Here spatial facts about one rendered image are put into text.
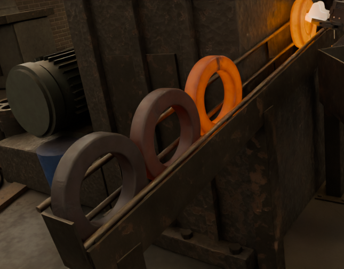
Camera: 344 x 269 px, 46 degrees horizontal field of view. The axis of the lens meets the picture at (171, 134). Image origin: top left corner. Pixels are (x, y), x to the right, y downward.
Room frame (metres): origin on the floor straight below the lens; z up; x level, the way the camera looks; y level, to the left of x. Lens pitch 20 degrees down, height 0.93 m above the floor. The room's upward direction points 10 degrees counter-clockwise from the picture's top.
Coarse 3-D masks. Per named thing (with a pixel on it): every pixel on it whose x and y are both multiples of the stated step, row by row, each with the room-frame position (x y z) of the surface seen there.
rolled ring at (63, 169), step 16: (80, 144) 0.58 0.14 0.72; (96, 144) 0.59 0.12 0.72; (112, 144) 0.61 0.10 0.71; (128, 144) 0.64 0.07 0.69; (64, 160) 0.57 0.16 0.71; (80, 160) 0.56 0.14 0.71; (128, 160) 0.63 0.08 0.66; (64, 176) 0.54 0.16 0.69; (80, 176) 0.56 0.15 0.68; (128, 176) 0.65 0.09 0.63; (144, 176) 0.65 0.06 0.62; (64, 192) 0.53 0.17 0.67; (128, 192) 0.64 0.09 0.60; (64, 208) 0.53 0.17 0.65; (80, 208) 0.55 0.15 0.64; (80, 224) 0.54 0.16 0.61; (96, 224) 0.57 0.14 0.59
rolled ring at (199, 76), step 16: (208, 64) 0.85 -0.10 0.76; (224, 64) 0.89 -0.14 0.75; (192, 80) 0.83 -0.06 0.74; (208, 80) 0.84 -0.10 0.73; (224, 80) 0.93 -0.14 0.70; (240, 80) 0.93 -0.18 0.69; (192, 96) 0.81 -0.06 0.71; (224, 96) 0.93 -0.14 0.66; (240, 96) 0.92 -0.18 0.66; (224, 112) 0.91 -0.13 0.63; (208, 128) 0.83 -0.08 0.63
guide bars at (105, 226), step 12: (300, 48) 1.19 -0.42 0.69; (288, 60) 1.12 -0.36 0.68; (276, 72) 1.05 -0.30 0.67; (264, 84) 0.99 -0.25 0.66; (252, 96) 0.94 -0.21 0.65; (228, 120) 0.85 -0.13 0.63; (180, 156) 0.72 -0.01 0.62; (168, 168) 0.68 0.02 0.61; (156, 180) 0.65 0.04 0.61; (144, 192) 0.62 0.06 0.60; (132, 204) 0.60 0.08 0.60; (120, 216) 0.58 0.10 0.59; (108, 228) 0.55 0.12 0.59; (96, 240) 0.53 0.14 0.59
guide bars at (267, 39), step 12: (288, 24) 1.33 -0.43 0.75; (252, 48) 1.14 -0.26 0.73; (288, 48) 1.27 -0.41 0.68; (240, 60) 1.07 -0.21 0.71; (276, 60) 1.22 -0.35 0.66; (216, 108) 0.93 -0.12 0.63; (108, 156) 0.69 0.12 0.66; (96, 168) 0.66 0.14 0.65; (120, 192) 0.66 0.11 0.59; (48, 204) 0.58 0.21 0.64; (108, 204) 0.64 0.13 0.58
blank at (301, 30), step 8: (296, 0) 1.31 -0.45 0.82; (304, 0) 1.29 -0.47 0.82; (296, 8) 1.27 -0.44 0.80; (304, 8) 1.28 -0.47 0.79; (296, 16) 1.26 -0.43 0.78; (304, 16) 1.28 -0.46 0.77; (296, 24) 1.25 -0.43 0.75; (304, 24) 1.27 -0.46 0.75; (312, 24) 1.33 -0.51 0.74; (296, 32) 1.25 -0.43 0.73; (304, 32) 1.27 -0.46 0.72; (312, 32) 1.32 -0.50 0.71; (296, 40) 1.27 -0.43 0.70; (304, 40) 1.27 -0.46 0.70
